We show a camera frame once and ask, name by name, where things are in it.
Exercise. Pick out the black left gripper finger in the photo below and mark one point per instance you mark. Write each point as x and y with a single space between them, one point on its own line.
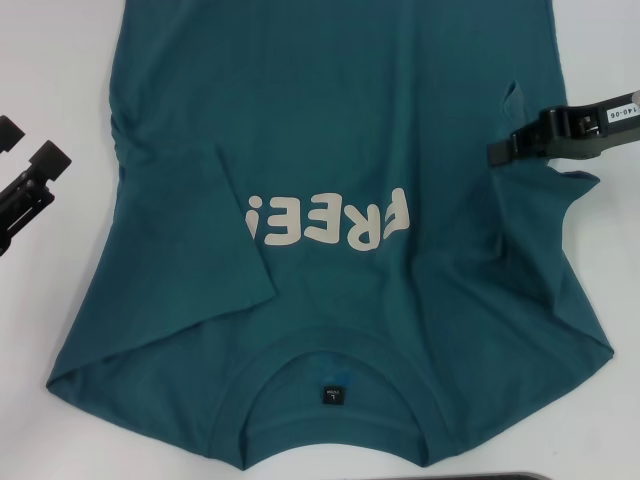
50 160
10 134

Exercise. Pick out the teal blue printed t-shirt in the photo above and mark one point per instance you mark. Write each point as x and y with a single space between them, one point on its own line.
325 100

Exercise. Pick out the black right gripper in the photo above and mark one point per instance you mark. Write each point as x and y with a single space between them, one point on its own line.
615 140

